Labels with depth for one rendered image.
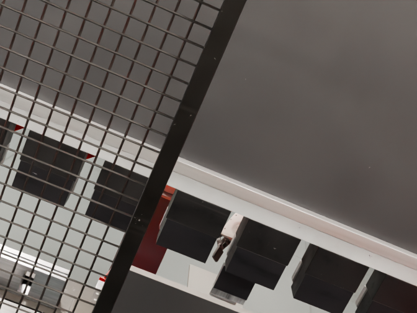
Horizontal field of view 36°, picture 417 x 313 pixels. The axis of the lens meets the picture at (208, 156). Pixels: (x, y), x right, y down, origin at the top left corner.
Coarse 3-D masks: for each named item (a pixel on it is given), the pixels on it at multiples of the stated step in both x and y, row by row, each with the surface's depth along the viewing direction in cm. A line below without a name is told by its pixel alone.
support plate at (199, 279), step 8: (192, 272) 200; (200, 272) 203; (208, 272) 205; (192, 280) 196; (200, 280) 198; (208, 280) 200; (192, 288) 191; (200, 288) 193; (208, 288) 195; (240, 304) 194
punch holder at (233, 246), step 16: (240, 224) 173; (256, 224) 166; (240, 240) 167; (256, 240) 167; (272, 240) 167; (288, 240) 167; (240, 256) 168; (256, 256) 168; (272, 256) 168; (288, 256) 168; (240, 272) 170; (256, 272) 170; (272, 272) 170; (272, 288) 171
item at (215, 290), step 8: (224, 264) 174; (224, 272) 173; (216, 280) 175; (224, 280) 174; (232, 280) 174; (240, 280) 174; (216, 288) 175; (224, 288) 175; (232, 288) 175; (240, 288) 175; (248, 288) 175; (224, 296) 177; (232, 296) 177; (240, 296) 175; (248, 296) 175
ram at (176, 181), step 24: (24, 120) 158; (72, 144) 160; (96, 144) 160; (144, 168) 161; (192, 192) 163; (216, 192) 163; (264, 216) 165; (312, 240) 167; (336, 240) 167; (384, 264) 168
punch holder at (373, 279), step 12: (372, 276) 177; (384, 276) 170; (372, 288) 174; (384, 288) 171; (396, 288) 171; (408, 288) 170; (360, 300) 179; (372, 300) 172; (384, 300) 172; (396, 300) 172; (408, 300) 172; (360, 312) 177; (372, 312) 173; (384, 312) 173; (396, 312) 173; (408, 312) 173
